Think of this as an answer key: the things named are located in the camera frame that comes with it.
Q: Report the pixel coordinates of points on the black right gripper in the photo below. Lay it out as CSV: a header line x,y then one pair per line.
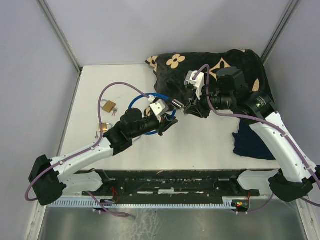
x,y
196,107

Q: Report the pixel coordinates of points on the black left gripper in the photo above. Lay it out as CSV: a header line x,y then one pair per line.
x,y
164,123

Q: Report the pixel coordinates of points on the brass padlock with key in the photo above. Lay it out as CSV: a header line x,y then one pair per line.
x,y
109,107

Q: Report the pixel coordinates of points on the small brass padlock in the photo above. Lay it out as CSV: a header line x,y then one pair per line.
x,y
104,127

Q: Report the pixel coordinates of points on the silver cable lock keys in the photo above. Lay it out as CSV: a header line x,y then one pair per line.
x,y
185,110

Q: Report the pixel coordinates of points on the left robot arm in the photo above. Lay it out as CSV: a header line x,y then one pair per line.
x,y
50,178

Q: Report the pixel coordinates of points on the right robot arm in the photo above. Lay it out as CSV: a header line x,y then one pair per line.
x,y
297,174

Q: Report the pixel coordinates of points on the black floral patterned blanket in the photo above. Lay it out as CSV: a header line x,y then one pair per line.
x,y
171,70

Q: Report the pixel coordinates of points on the dark blue cloth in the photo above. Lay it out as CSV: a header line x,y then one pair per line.
x,y
248,144

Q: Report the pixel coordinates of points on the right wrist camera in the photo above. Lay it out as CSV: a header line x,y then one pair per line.
x,y
195,84

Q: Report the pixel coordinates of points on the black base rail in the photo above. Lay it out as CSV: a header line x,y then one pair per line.
x,y
201,183

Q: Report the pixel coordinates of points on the white slotted cable duct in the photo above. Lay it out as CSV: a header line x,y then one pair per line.
x,y
88,202

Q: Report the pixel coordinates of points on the right aluminium frame post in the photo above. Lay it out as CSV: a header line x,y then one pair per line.
x,y
287,14

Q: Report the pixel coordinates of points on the aluminium frame post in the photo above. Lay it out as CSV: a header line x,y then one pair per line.
x,y
287,14
45,8

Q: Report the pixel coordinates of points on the left aluminium frame post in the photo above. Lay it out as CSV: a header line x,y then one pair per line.
x,y
45,8

